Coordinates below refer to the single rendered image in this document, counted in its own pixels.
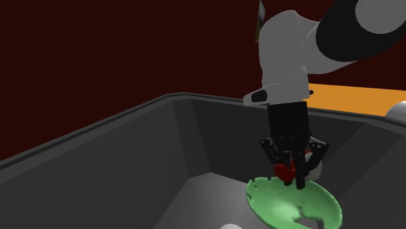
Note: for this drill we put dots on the small red object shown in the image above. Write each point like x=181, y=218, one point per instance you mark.
x=283, y=172

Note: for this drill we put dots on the white rounded object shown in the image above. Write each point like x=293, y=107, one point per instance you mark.
x=399, y=110

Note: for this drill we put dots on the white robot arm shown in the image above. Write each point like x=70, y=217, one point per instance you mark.
x=282, y=47

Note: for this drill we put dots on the green bowl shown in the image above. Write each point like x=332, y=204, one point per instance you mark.
x=282, y=206

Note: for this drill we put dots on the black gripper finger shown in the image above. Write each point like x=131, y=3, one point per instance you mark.
x=312, y=158
x=270, y=149

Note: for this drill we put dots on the dark grey sink basin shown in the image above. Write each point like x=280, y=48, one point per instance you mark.
x=95, y=177

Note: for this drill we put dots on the small white round object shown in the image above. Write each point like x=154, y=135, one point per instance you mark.
x=231, y=226

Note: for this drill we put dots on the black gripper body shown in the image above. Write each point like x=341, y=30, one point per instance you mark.
x=288, y=122

